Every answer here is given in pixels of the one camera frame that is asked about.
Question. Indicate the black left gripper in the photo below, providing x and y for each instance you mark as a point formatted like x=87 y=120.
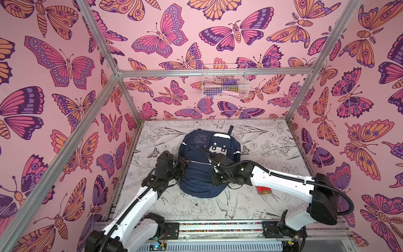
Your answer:
x=181 y=165

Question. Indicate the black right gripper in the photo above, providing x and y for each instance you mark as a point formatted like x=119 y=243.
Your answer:
x=217 y=160

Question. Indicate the navy blue backpack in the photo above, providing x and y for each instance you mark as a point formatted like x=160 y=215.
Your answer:
x=197 y=180

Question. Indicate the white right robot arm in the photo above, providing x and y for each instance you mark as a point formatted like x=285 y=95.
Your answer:
x=322 y=202

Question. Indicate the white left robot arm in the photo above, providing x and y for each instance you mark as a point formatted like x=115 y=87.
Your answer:
x=134 y=226

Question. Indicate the red pencil case pack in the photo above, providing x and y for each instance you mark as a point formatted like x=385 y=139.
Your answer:
x=263 y=190

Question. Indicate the white wire basket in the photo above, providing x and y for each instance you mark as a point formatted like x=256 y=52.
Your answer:
x=232 y=81

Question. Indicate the aluminium frame post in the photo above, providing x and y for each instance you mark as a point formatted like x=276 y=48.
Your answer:
x=340 y=25

